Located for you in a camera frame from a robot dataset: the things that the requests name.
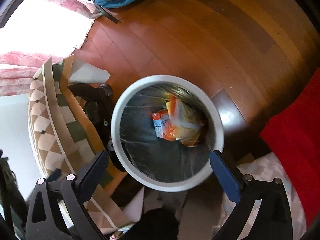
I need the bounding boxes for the orange snack bag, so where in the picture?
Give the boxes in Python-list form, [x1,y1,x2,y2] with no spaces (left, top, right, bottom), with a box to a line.
[166,95,203,147]

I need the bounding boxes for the black clothes rack pole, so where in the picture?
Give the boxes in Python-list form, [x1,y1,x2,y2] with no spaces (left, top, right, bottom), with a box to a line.
[87,0,119,23]

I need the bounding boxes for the blue white milk carton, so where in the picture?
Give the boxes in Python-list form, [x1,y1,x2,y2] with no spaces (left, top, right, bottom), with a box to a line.
[152,108,172,140]

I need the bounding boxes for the black trash bag liner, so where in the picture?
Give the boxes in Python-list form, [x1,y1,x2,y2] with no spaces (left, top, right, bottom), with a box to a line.
[119,83,215,183]

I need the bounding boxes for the white round trash bin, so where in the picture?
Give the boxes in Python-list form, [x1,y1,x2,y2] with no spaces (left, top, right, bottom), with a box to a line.
[111,75,224,192]

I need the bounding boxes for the checkered brown white tablecloth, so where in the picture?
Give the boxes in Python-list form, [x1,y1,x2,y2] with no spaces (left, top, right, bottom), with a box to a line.
[28,54,141,235]

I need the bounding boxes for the grey paper sheet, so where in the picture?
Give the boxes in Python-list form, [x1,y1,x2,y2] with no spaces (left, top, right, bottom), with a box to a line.
[68,56,110,84]

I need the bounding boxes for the pink floral curtain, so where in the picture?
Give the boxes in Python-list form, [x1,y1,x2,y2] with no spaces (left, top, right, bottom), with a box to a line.
[1,0,101,96]

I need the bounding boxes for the red blanket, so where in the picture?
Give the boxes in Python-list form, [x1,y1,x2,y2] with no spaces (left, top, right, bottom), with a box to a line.
[260,70,320,226]

